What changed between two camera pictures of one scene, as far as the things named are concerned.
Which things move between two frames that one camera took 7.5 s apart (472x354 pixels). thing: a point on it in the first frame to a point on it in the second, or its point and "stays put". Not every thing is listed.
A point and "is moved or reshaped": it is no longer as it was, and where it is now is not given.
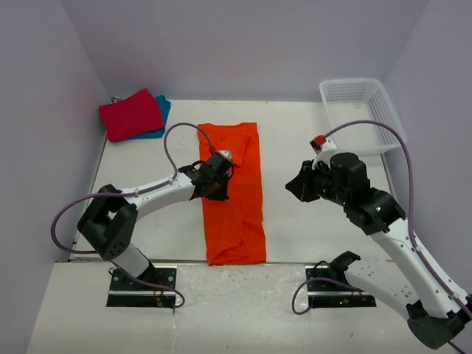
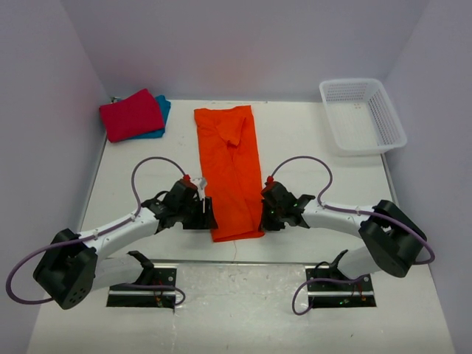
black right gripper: x=300 y=185 to x=268 y=225
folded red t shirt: x=133 y=116 stays put
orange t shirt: x=235 y=227 is moved or reshaped
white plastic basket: x=349 y=99 stays put
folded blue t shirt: x=164 y=107 stays put
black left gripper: x=223 y=195 to x=204 y=220
